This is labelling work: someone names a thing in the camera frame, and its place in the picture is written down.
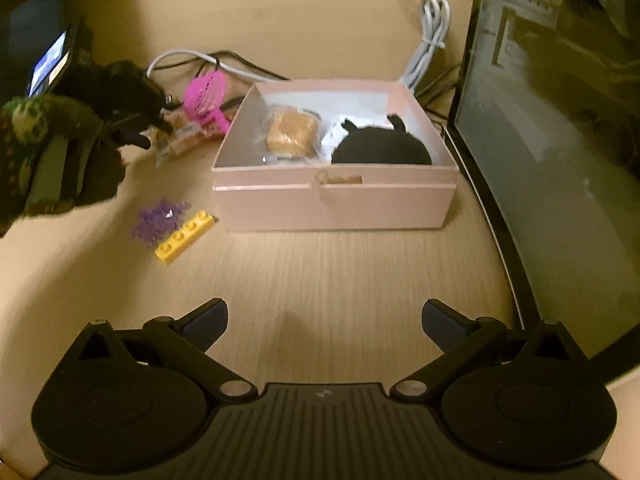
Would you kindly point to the glass-sided computer case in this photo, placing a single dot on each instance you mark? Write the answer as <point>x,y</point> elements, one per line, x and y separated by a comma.
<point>555,135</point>

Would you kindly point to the black plush toy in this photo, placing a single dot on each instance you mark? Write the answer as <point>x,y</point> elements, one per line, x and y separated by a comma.
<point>380,147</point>

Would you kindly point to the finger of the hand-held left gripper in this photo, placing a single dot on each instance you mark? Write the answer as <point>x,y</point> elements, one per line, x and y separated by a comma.
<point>131,138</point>
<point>162,110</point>

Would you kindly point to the yellow toy brick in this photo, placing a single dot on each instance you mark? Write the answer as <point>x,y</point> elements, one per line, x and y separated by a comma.
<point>187,235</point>

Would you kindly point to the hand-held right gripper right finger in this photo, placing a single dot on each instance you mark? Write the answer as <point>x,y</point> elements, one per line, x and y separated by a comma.
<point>442,325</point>

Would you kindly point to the person's left forearm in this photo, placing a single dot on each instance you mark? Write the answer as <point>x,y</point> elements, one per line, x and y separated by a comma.
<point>35,120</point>

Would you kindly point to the person's left hand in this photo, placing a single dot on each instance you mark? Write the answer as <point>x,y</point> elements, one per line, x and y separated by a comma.
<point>102,175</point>

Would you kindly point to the black monitor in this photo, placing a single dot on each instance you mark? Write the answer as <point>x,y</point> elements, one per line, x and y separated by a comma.
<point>20,45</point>

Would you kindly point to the wrapped bread bun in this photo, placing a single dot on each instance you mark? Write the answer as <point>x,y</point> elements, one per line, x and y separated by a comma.
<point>292,135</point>

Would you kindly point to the pink cardboard box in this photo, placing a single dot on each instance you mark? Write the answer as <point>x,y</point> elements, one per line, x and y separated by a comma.
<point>335,200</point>

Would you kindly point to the white wrapper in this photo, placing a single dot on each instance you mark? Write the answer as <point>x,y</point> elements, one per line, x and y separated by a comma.
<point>332,132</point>

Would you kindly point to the pink hair brush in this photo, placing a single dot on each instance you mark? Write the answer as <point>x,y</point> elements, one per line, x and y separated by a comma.
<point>205,95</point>

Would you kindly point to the orange snack packet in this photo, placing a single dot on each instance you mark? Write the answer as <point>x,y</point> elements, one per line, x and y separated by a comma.
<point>180,137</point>

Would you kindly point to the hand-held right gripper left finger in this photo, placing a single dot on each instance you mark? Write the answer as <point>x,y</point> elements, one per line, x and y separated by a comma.
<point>207,322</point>

